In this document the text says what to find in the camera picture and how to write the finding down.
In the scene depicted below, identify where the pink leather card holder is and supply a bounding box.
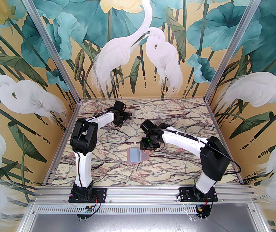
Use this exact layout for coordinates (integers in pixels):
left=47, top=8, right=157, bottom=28
left=126, top=147, right=150, bottom=165

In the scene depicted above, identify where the perforated metal tray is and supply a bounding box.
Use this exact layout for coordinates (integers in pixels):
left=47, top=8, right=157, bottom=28
left=30, top=204, right=252, bottom=215

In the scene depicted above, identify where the grey metal base panel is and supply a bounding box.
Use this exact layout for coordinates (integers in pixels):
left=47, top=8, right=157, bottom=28
left=19, top=213, right=267, bottom=232

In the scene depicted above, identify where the thin aluminium table rail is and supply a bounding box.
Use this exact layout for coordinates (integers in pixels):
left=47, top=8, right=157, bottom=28
left=79, top=98, right=207, bottom=102

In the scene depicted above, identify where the wide aluminium frame rail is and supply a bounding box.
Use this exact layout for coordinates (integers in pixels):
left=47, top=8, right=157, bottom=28
left=29, top=186, right=259, bottom=204

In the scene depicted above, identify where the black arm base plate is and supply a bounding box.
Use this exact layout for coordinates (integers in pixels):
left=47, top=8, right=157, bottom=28
left=69, top=187, right=107, bottom=202
left=179, top=187, right=218, bottom=202

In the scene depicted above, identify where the aluminium table side rail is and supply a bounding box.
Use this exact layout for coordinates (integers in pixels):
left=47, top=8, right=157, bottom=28
left=41, top=100, right=81, bottom=187
left=205, top=100, right=244, bottom=185

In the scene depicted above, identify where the aluminium frame post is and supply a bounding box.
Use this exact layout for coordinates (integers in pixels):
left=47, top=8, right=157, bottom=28
left=205, top=0, right=271, bottom=101
left=15, top=0, right=81, bottom=101

